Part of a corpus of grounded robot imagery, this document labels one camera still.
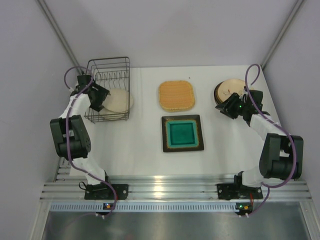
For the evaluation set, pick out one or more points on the dark wire dish rack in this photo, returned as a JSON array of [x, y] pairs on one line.
[[113, 74]]

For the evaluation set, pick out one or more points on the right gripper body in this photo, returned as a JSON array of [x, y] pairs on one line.
[[238, 106]]

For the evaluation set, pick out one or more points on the aluminium rail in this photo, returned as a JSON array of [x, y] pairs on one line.
[[169, 188]]

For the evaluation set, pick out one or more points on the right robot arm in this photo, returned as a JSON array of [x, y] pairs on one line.
[[282, 153]]

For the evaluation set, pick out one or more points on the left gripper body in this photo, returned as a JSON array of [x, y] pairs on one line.
[[99, 97]]

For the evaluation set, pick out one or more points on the dark square plate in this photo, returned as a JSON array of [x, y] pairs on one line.
[[182, 133]]

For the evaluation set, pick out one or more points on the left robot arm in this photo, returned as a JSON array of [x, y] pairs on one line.
[[70, 136]]

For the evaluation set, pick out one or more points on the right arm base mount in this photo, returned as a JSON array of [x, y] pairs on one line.
[[231, 191]]

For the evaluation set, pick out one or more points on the slotted cable duct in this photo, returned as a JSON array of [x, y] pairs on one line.
[[149, 207]]

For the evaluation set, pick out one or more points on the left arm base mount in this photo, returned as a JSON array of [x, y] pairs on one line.
[[104, 192]]

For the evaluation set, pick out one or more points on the orange woven square plate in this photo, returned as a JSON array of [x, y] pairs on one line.
[[176, 94]]

